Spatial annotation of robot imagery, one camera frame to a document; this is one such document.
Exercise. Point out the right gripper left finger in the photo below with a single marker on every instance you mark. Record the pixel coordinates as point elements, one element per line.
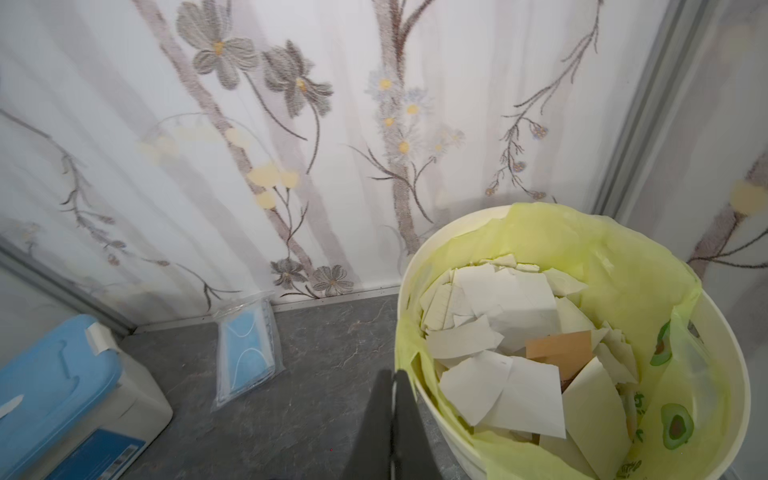
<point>370,456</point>

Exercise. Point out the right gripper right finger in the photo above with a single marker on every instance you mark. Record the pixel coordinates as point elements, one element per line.
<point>413,457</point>

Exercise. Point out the cream trash bin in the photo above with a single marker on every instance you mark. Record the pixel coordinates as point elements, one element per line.
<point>714,372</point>

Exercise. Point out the bagged blue face masks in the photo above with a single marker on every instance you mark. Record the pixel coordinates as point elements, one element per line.
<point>249,351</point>

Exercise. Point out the yellow-green bin liner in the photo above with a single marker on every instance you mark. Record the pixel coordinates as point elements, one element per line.
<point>600,258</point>

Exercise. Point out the blue lidded storage box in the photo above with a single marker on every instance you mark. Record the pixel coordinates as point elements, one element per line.
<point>75,406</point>

